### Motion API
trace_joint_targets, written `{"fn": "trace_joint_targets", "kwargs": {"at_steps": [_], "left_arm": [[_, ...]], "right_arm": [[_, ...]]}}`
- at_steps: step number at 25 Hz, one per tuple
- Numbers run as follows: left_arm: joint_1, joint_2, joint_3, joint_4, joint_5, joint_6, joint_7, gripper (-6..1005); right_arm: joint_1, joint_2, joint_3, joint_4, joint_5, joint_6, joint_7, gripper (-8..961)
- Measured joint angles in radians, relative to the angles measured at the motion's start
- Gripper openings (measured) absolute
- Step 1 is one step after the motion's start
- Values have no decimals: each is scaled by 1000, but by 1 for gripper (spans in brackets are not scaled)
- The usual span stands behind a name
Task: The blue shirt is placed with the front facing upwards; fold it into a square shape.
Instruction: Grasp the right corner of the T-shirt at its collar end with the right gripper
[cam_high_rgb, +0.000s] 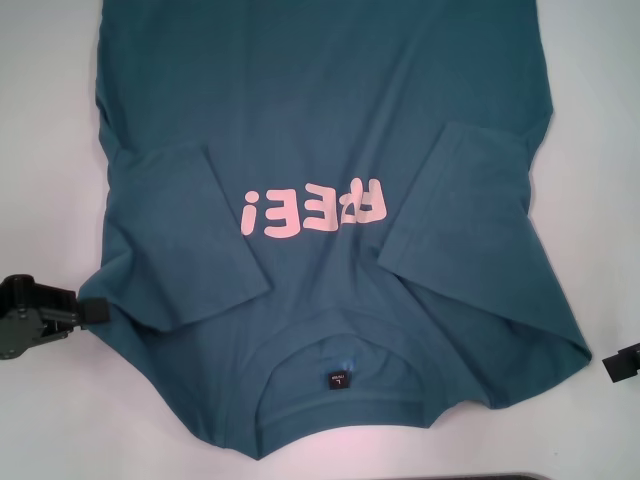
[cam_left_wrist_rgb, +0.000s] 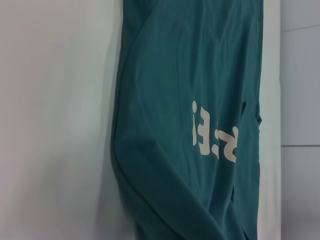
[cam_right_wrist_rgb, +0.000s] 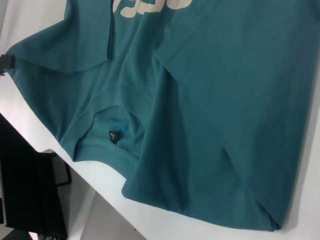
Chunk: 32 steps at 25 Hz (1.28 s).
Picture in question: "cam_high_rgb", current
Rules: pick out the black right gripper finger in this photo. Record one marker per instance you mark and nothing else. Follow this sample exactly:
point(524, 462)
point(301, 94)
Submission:
point(622, 365)

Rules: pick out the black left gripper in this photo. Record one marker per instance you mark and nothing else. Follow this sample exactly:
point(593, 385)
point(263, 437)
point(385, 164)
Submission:
point(17, 320)

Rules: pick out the teal t-shirt with pink print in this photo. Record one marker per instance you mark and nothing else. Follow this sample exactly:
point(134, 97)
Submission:
point(320, 100)

